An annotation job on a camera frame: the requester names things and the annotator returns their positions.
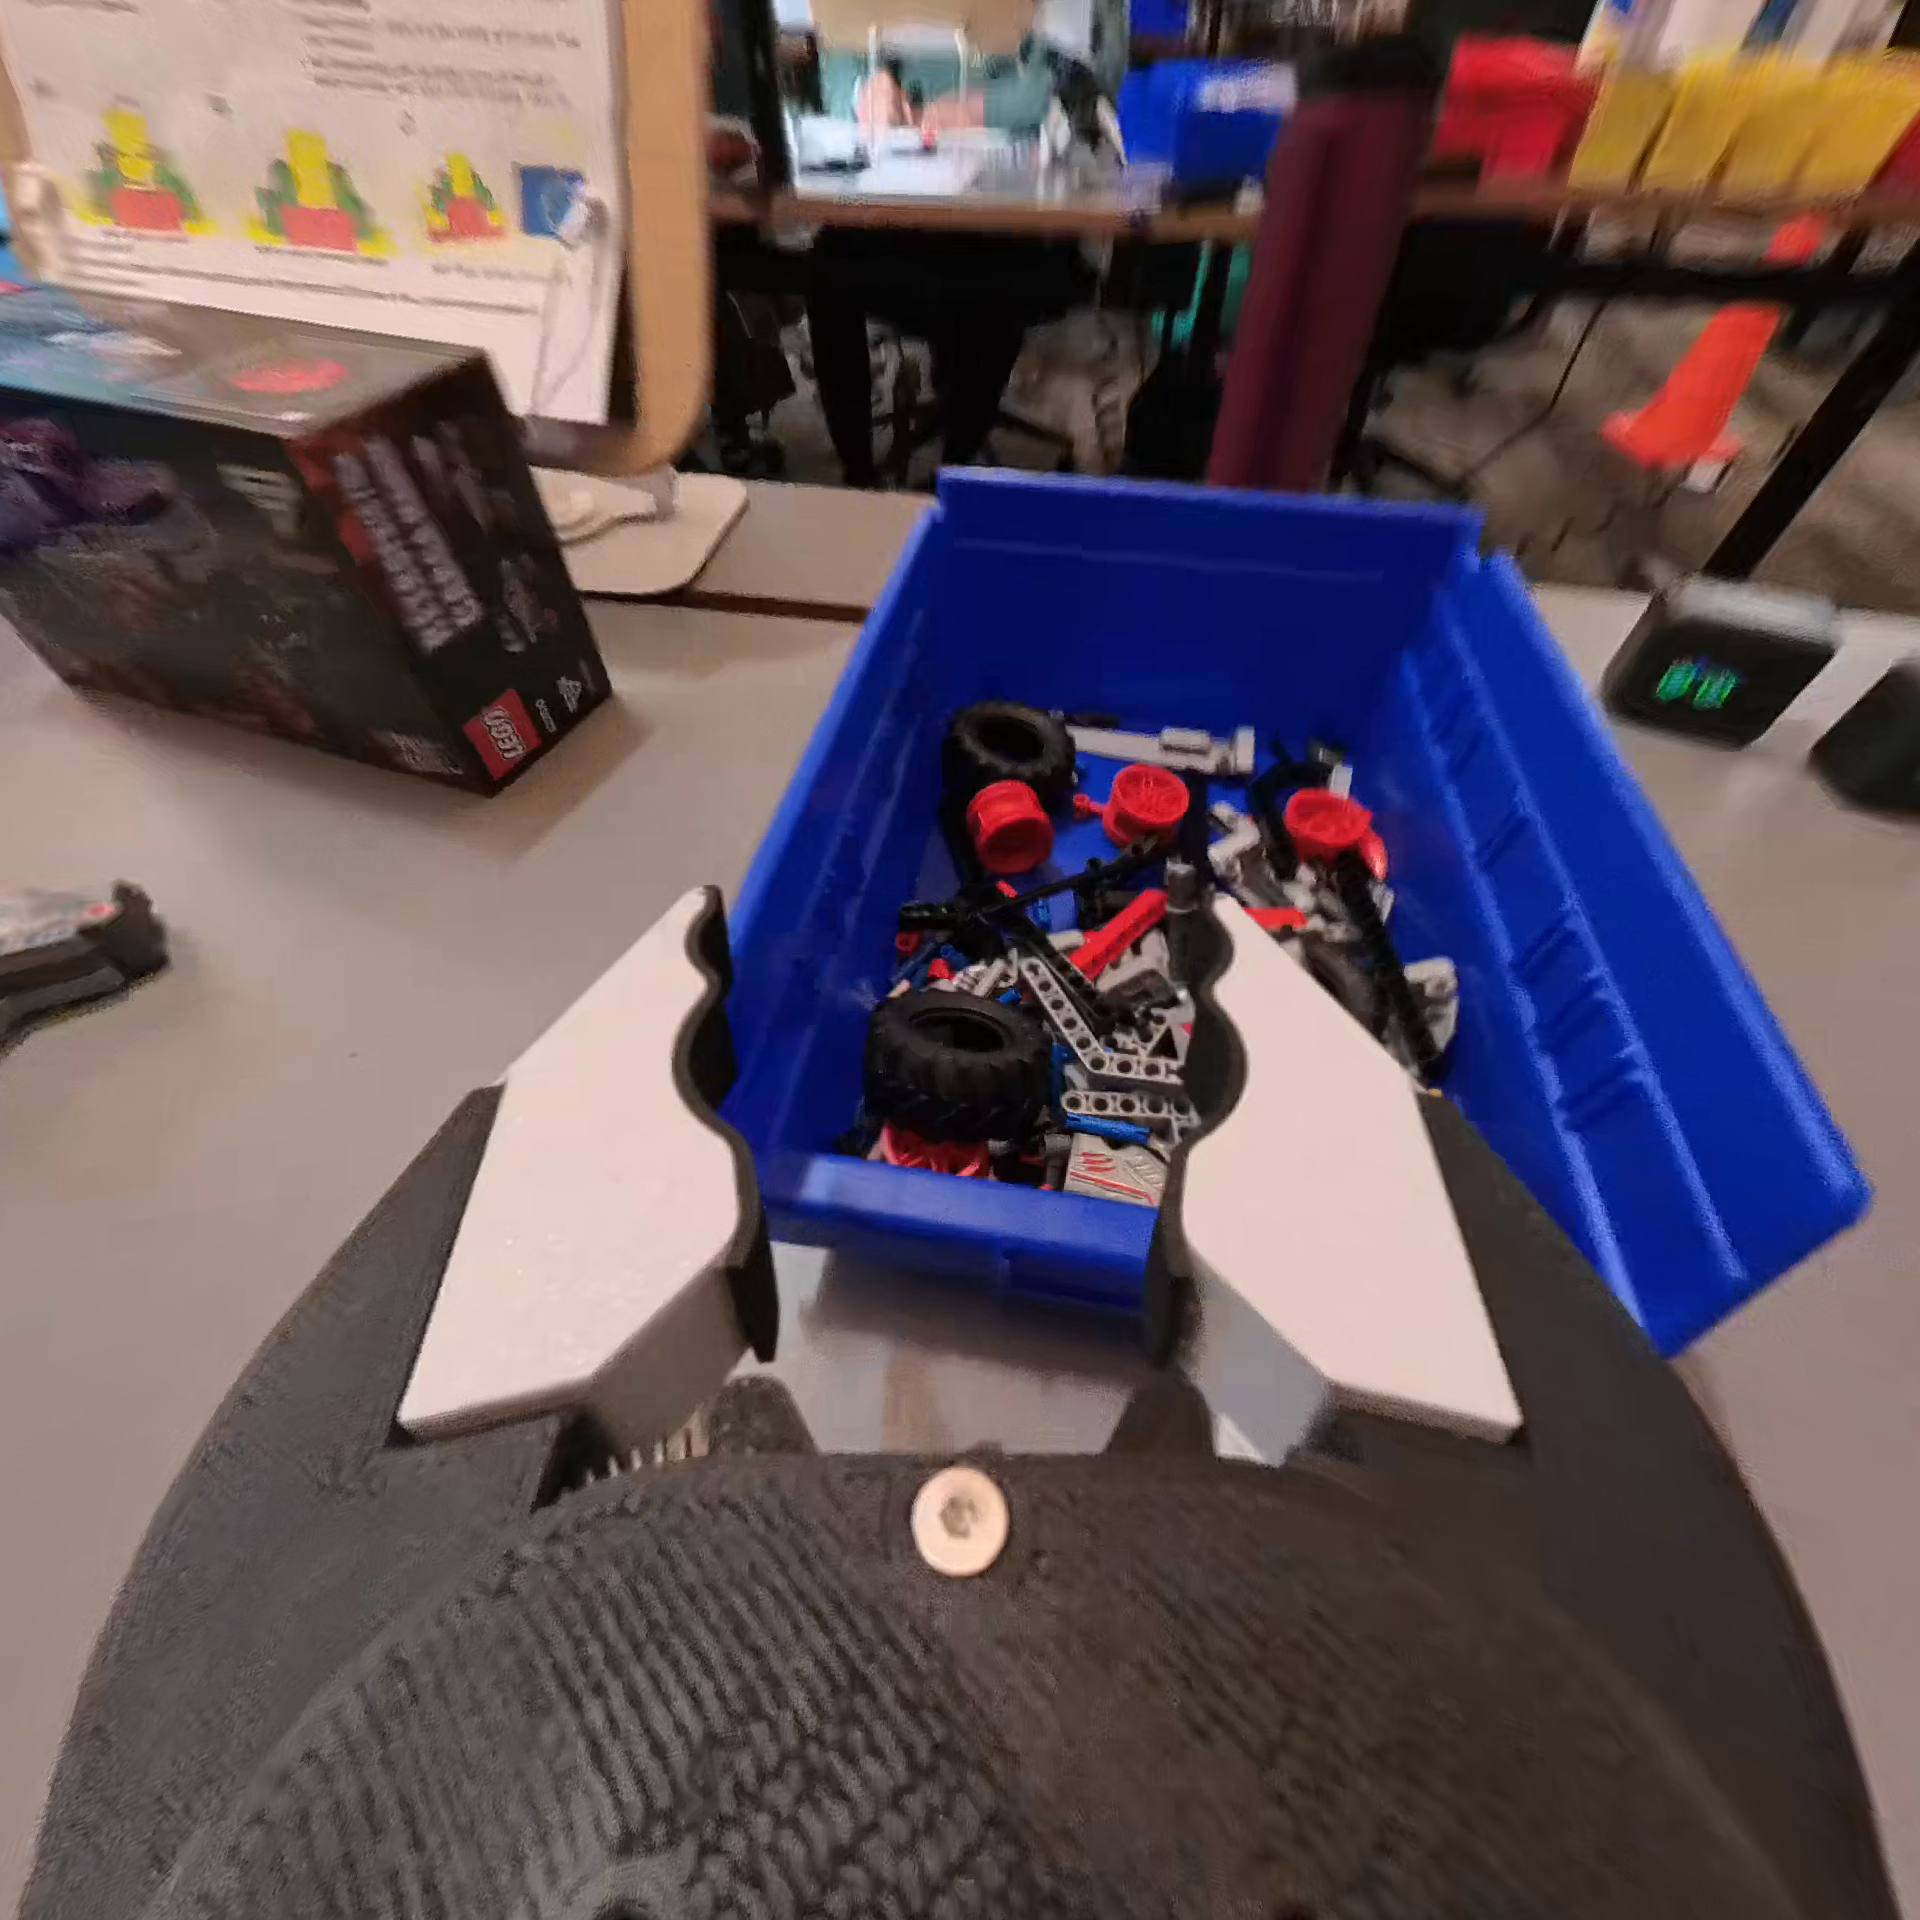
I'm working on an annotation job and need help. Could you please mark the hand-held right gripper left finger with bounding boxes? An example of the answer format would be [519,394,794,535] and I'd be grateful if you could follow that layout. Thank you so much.
[392,884,781,1487]

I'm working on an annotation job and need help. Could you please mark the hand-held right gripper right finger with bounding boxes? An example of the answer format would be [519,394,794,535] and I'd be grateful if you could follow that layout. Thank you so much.
[1143,894,1527,1471]

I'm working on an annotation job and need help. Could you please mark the pile of lego pieces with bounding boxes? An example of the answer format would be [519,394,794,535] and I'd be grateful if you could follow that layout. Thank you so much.
[862,696,1465,1210]

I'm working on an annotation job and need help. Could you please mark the blue plastic bin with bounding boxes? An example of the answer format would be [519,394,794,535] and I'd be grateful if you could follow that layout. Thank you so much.
[717,463,1874,1360]

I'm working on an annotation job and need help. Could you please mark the red lego wheel hub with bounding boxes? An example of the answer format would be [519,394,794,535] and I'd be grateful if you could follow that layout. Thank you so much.
[1072,765,1193,847]
[964,780,1052,879]
[1282,787,1374,872]

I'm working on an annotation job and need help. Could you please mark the black lego tyre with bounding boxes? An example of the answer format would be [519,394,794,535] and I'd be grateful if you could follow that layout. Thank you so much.
[864,989,1055,1149]
[938,700,1078,819]

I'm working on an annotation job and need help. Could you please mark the dark lego set box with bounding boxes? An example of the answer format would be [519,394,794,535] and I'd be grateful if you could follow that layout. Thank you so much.
[0,286,614,798]

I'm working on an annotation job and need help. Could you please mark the black device with green display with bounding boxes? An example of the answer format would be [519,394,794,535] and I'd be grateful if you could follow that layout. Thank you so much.
[1600,575,1845,750]

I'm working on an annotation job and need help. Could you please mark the dark rounded object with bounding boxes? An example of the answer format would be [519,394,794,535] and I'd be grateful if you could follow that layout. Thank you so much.
[1807,696,1920,819]

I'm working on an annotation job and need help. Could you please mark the orange plastic object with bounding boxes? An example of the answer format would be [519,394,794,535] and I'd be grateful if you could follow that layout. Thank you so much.
[1601,300,1786,472]

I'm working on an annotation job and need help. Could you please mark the printed instruction sheet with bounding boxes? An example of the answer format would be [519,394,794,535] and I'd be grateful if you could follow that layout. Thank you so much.
[0,0,632,430]

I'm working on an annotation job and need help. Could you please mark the maroon cloth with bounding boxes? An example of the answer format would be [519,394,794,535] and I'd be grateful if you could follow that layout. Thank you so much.
[1207,46,1449,488]

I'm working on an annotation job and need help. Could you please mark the cardboard stand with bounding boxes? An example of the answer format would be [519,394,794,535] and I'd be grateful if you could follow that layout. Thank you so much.
[525,0,752,602]

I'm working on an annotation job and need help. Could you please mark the wooden background table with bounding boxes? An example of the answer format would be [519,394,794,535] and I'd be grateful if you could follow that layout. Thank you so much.
[710,164,1920,496]

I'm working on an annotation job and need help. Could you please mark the blue storage box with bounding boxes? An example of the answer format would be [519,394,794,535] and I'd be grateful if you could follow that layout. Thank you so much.
[1117,56,1297,197]

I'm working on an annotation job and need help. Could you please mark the red boxes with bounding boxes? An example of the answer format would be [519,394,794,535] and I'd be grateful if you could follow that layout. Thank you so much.
[1431,37,1600,183]

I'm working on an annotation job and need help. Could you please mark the row of yellow packets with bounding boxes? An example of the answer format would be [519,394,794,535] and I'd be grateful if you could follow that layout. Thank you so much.
[1568,46,1920,197]

